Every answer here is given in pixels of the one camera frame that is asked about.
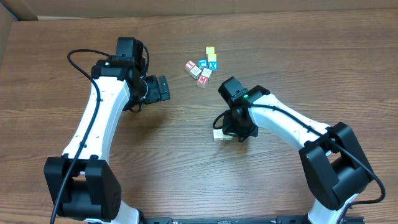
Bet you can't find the blue-faced wooden block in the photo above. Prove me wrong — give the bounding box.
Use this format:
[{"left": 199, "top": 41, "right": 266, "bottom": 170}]
[{"left": 223, "top": 134, "right": 233, "bottom": 141}]

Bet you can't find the red M block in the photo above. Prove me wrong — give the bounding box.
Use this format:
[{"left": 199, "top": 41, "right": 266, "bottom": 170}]
[{"left": 197, "top": 75, "right": 209, "bottom": 88}]

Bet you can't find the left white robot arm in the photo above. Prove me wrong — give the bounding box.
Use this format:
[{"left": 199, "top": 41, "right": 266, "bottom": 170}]
[{"left": 44, "top": 55, "right": 170, "bottom": 223}]

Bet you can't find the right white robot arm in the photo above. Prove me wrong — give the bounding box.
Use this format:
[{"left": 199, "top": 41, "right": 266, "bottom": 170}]
[{"left": 218, "top": 84, "right": 373, "bottom": 223}]

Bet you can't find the white patterned block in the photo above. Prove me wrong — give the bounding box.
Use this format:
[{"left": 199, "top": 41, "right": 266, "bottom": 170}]
[{"left": 190, "top": 66, "right": 202, "bottom": 80}]

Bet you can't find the red letter block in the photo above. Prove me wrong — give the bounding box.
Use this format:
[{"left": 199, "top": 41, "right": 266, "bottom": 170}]
[{"left": 185, "top": 60, "right": 196, "bottom": 73}]

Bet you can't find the white red-edged block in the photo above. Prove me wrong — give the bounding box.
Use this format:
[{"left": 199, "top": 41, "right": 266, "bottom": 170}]
[{"left": 201, "top": 68, "right": 212, "bottom": 78}]

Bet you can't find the blue picture block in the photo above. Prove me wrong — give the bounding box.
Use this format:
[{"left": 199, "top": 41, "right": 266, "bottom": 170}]
[{"left": 197, "top": 58, "right": 208, "bottom": 69}]

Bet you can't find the blue X block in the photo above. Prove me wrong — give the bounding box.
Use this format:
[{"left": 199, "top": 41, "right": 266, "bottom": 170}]
[{"left": 208, "top": 62, "right": 218, "bottom": 71}]

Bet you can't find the near yellow block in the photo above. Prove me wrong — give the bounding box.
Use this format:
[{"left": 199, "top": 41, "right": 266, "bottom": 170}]
[{"left": 206, "top": 54, "right": 217, "bottom": 62}]

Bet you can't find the yellow block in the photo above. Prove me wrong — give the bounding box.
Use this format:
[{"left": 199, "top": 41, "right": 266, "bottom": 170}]
[
  {"left": 206, "top": 54, "right": 217, "bottom": 62},
  {"left": 205, "top": 46, "right": 215, "bottom": 55}
]

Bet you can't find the far yellow block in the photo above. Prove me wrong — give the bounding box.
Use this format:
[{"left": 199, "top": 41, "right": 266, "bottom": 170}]
[{"left": 205, "top": 46, "right": 215, "bottom": 55}]

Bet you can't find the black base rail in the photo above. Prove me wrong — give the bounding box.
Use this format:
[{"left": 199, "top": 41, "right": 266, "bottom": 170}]
[{"left": 139, "top": 215, "right": 365, "bottom": 224}]

